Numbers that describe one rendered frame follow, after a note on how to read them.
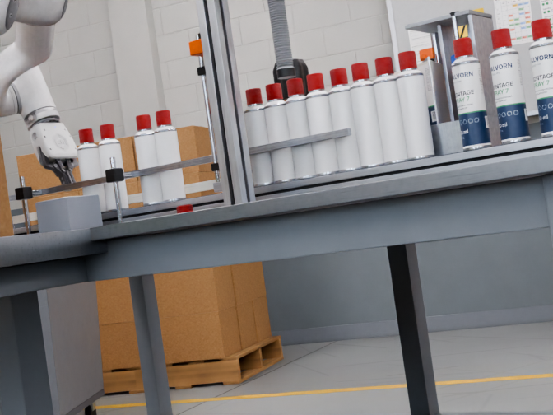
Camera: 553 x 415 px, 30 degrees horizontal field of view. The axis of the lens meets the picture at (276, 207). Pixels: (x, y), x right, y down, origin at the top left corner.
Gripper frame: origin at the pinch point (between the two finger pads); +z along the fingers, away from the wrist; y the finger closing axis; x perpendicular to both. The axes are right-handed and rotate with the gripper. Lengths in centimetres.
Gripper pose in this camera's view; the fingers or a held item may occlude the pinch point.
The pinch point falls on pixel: (67, 181)
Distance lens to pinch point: 254.6
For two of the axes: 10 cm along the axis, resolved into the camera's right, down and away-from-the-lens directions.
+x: -7.1, 4.6, 5.3
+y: 5.7, -0.7, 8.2
